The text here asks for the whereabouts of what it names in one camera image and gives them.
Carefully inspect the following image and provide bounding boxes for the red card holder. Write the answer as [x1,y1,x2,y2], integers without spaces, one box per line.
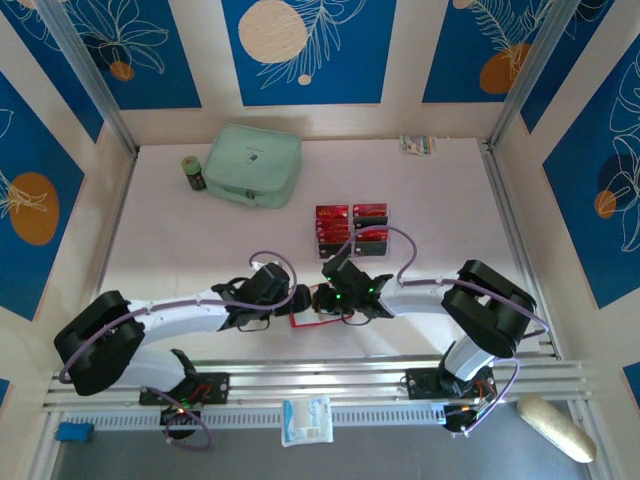
[289,284,356,330]

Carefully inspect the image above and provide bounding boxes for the white blue wipes packet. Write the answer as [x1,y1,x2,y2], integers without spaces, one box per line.
[280,394,335,448]

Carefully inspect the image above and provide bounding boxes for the black base connector block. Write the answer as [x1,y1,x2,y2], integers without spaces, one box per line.
[159,405,202,442]
[442,404,474,436]

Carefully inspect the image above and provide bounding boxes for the mint green zip pouch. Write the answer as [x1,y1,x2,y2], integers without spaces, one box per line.
[202,123,305,210]

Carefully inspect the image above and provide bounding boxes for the black bottle green lid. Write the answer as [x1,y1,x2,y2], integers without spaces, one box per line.
[180,155,207,192]

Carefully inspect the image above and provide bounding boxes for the small printed packets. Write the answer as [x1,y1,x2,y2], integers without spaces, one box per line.
[398,133,436,157]

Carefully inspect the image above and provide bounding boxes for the blue sponge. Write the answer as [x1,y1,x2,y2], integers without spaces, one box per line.
[54,422,95,444]

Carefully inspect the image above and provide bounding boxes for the beige bread roll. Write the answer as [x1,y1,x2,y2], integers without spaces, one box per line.
[517,393,598,464]

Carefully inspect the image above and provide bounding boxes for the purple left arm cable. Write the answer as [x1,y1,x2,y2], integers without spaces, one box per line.
[58,249,300,454]

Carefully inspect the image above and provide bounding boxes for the aluminium mounting rail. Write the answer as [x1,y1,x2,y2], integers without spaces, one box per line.
[42,355,591,414]

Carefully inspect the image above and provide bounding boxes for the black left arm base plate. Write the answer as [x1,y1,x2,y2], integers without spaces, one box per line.
[138,372,231,407]

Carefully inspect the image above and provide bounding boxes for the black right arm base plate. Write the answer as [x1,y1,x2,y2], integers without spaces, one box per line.
[405,367,496,401]

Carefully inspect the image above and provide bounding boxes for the slotted grey cable duct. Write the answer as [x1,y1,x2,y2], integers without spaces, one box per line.
[64,404,447,432]

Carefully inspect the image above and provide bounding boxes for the aluminium table side rail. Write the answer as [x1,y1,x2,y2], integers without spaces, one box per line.
[479,142,559,359]
[73,149,139,371]

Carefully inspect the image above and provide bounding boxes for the aluminium frame post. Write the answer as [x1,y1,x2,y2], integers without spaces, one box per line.
[487,0,574,151]
[37,0,140,157]

